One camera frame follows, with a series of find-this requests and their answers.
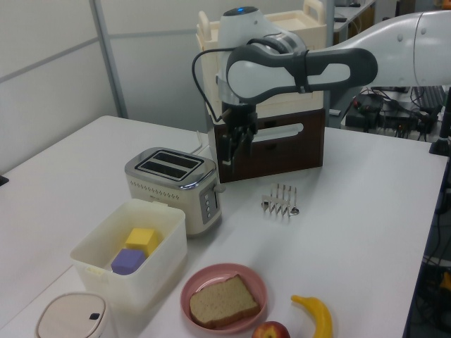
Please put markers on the white plastic container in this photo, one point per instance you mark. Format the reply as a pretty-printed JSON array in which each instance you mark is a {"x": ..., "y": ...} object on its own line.
[{"x": 155, "y": 260}]

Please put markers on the chrome and cream toaster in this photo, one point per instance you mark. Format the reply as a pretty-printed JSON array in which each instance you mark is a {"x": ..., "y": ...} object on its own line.
[{"x": 165, "y": 197}]

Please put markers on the metal toast rack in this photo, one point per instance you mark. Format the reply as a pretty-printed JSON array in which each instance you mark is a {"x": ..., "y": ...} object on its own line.
[{"x": 280, "y": 202}]

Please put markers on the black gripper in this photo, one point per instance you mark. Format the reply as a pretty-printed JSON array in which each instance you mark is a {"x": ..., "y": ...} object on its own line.
[{"x": 239, "y": 116}]

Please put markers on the purple cube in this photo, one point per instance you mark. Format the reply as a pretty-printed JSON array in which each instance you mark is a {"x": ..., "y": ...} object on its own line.
[{"x": 127, "y": 261}]

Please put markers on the pink plate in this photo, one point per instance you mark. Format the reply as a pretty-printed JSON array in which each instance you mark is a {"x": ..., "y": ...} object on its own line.
[{"x": 225, "y": 269}]

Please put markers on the black camera stand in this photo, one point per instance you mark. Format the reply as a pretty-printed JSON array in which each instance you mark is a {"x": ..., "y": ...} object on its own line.
[
  {"x": 3, "y": 180},
  {"x": 442, "y": 141}
]

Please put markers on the brown bread slice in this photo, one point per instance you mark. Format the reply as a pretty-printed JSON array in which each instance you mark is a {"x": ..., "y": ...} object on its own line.
[{"x": 222, "y": 299}]

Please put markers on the cream lidded canister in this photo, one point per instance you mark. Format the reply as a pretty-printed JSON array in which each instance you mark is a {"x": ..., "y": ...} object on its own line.
[{"x": 70, "y": 317}]

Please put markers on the yellow cube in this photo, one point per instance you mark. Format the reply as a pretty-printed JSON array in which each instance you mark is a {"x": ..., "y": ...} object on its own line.
[{"x": 140, "y": 237}]

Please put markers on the yellow banana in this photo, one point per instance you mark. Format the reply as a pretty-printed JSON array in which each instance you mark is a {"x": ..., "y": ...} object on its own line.
[{"x": 322, "y": 320}]

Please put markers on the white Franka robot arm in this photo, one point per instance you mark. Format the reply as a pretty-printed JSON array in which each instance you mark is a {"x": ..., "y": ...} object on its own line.
[{"x": 317, "y": 67}]

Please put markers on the red apple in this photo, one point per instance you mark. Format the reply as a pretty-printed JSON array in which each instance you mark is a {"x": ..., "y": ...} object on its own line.
[{"x": 270, "y": 331}]

